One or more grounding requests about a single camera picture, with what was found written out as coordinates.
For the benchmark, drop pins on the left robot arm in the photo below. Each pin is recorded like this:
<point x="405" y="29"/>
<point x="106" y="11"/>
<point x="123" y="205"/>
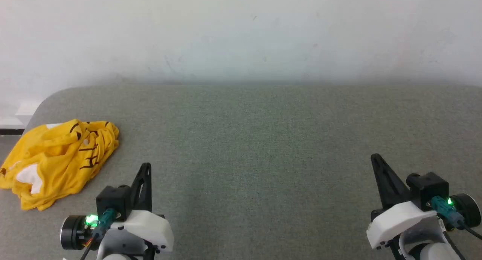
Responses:
<point x="71" y="233"/>

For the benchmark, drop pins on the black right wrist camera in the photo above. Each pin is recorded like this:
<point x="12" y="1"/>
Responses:
<point x="427" y="186"/>

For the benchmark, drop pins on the black baseboard strip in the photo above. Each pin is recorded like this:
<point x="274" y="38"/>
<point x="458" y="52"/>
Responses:
<point x="11" y="132"/>

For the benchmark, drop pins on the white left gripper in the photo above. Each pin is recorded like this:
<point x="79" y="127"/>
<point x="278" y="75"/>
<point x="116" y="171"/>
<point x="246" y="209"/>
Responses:
<point x="150" y="228"/>

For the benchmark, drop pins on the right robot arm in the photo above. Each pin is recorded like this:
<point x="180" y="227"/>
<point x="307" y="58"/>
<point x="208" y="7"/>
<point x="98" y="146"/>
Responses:
<point x="467" y="211"/>

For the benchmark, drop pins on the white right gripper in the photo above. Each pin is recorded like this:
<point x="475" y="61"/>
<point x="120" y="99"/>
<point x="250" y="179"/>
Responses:
<point x="395" y="222"/>

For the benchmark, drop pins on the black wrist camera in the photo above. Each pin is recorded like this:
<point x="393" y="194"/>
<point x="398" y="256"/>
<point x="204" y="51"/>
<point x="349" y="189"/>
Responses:
<point x="113" y="199"/>
<point x="427" y="186"/>

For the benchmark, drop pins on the grey fabric sofa seat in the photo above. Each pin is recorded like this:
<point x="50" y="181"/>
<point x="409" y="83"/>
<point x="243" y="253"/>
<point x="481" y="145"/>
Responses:
<point x="263" y="158"/>

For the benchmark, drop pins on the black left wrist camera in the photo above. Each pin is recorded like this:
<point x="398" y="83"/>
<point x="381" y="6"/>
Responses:
<point x="113" y="199"/>

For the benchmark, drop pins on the yellow printed t-shirt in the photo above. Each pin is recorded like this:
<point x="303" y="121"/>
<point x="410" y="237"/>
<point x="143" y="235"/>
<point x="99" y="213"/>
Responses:
<point x="56" y="158"/>

